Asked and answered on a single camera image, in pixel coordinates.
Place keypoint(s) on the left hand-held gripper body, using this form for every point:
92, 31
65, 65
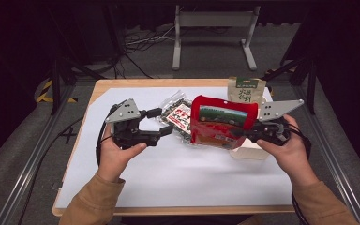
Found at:
123, 112

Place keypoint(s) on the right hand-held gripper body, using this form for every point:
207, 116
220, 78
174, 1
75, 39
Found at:
275, 109

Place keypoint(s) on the clear dark seaweed packet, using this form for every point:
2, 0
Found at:
178, 117

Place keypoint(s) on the white plastic tray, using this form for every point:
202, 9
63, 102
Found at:
250, 153

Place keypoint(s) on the red snack packet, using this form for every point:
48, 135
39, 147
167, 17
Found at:
218, 125

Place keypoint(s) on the beige green snack packet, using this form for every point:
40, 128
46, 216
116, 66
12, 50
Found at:
247, 90

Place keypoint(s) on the person's right hand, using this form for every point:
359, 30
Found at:
293, 156

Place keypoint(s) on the person's left hand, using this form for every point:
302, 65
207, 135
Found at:
114, 162

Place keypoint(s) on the black metal stand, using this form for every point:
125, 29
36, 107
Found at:
55, 84
311, 84

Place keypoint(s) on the white table cover sheet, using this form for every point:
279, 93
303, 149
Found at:
184, 175

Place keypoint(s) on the yellow black hazard tape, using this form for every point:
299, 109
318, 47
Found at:
45, 90

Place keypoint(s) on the aluminium floor rail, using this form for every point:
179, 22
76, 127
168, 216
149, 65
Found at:
31, 162
334, 156

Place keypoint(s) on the white metal stand frame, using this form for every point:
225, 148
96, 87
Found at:
215, 18

